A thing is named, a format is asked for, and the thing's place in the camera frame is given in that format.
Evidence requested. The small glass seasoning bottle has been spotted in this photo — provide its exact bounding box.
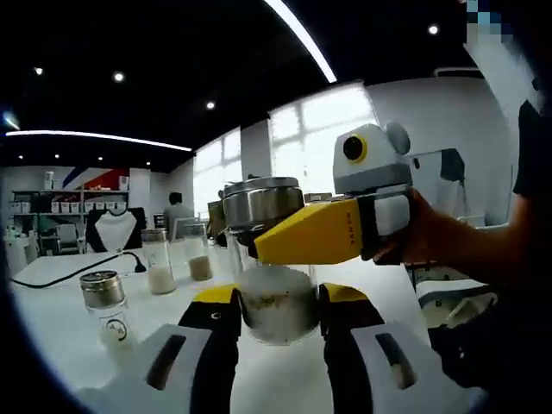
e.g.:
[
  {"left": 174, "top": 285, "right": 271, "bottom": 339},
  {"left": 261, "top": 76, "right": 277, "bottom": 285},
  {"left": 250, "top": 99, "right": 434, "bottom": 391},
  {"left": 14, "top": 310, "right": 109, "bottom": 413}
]
[
  {"left": 221, "top": 174, "right": 323, "bottom": 346},
  {"left": 79, "top": 270, "right": 141, "bottom": 361}
]

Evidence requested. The tall seasoning bottle white powder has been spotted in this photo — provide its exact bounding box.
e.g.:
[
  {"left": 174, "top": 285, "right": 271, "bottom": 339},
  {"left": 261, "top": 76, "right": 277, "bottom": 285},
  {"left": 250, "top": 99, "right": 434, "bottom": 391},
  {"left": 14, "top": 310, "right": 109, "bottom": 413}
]
[{"left": 141, "top": 228, "right": 178, "bottom": 297}]

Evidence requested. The person's black clothing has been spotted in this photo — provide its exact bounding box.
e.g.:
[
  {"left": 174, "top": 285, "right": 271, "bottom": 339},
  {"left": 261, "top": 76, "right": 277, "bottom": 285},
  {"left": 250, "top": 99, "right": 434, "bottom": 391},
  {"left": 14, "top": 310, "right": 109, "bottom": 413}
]
[{"left": 435, "top": 98, "right": 552, "bottom": 389}]

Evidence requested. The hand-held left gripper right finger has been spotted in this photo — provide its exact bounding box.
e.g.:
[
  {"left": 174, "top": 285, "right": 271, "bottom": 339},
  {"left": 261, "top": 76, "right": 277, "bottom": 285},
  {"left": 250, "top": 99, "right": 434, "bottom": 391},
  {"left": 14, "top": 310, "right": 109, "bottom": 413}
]
[{"left": 317, "top": 282, "right": 486, "bottom": 414}]

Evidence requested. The tall seasoning bottle brown powder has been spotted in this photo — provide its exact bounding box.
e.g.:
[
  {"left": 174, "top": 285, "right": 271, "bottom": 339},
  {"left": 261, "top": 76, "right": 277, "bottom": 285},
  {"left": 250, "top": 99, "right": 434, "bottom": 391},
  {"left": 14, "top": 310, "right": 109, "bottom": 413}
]
[{"left": 183, "top": 223, "right": 215, "bottom": 282}]

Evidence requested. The white ceiling light strip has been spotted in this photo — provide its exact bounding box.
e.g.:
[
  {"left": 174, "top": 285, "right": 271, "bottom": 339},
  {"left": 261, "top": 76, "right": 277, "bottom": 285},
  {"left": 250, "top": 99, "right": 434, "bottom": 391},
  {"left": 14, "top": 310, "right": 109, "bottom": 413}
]
[
  {"left": 263, "top": 0, "right": 338, "bottom": 85},
  {"left": 4, "top": 129, "right": 193, "bottom": 153}
]

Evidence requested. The white grey chair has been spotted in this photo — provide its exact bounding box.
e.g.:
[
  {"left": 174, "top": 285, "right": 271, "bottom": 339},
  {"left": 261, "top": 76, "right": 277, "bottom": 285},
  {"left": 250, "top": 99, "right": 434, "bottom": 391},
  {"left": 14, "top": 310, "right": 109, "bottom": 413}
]
[{"left": 416, "top": 275, "right": 499, "bottom": 329}]

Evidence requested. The black power cable with plug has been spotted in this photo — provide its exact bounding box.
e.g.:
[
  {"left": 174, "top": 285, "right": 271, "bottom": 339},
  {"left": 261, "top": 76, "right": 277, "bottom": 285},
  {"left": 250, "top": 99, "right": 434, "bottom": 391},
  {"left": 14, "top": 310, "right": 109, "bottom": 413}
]
[{"left": 10, "top": 250, "right": 147, "bottom": 289}]

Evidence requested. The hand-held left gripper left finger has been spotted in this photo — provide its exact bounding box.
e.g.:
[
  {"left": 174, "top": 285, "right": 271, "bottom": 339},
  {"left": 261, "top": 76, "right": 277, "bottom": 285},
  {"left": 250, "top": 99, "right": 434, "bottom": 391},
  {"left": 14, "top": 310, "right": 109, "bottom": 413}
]
[{"left": 79, "top": 282, "right": 243, "bottom": 414}]

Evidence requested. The group of round ceiling spotlights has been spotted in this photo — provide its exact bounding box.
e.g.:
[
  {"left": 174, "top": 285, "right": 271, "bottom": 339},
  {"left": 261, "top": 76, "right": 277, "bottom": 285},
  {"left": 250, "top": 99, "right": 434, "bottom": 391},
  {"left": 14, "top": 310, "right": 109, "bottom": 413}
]
[{"left": 34, "top": 24, "right": 439, "bottom": 167}]

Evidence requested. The person's right hand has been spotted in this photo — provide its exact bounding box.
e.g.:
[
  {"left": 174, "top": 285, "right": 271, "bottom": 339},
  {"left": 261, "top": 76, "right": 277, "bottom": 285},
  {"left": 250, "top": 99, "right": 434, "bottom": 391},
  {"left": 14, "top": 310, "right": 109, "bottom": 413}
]
[{"left": 371, "top": 187, "right": 458, "bottom": 268}]

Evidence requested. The storage shelf with white bins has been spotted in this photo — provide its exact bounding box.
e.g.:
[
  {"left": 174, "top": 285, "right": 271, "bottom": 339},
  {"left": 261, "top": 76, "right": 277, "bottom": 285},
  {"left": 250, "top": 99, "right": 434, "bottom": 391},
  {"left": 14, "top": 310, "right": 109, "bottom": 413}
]
[{"left": 8, "top": 170, "right": 130, "bottom": 255}]

